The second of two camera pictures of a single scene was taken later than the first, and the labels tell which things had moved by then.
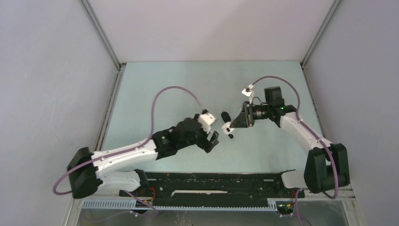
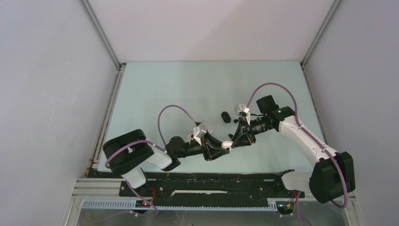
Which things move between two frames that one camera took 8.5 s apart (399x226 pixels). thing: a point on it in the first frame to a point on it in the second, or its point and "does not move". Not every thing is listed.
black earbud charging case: (226, 117) does not move
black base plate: (207, 189) does not move
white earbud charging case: (226, 129) to (227, 144)
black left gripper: (207, 146) to (212, 154)
